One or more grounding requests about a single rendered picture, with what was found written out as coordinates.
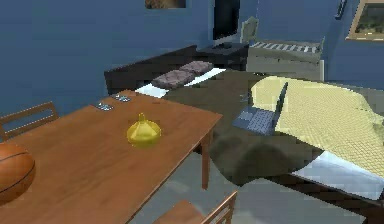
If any brown framed picture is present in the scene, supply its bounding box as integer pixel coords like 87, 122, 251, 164
144, 0, 187, 10

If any yellow dome lid pot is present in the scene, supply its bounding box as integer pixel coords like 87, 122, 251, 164
126, 112, 163, 148

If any orange basketball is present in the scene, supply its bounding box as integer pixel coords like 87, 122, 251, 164
0, 142, 37, 205

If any grey open laptop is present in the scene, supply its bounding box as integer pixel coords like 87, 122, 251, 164
231, 81, 289, 136

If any pale yellow blanket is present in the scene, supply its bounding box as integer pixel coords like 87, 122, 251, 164
250, 75, 384, 179

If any black television stand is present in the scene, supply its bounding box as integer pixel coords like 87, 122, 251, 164
196, 41, 250, 71

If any black television set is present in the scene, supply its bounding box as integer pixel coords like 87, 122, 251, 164
212, 0, 241, 47

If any purple grey pillow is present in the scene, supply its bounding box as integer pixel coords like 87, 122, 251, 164
151, 69, 196, 90
179, 60, 214, 76

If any brown wooden table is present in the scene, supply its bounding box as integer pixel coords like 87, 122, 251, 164
0, 89, 224, 224

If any dark remote control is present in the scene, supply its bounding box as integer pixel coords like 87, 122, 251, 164
96, 102, 114, 112
112, 93, 132, 103

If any brown wooden chair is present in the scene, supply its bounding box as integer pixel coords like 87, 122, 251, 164
152, 190, 239, 224
0, 101, 60, 142

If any dark wooden bed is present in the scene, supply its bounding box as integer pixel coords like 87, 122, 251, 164
103, 44, 384, 224

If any dark wall shelf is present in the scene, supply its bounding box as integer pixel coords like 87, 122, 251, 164
334, 0, 348, 20

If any wood framed landscape picture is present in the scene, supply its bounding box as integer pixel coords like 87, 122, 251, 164
345, 0, 384, 43

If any pale green chair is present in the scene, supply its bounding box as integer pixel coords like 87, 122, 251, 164
240, 16, 260, 44

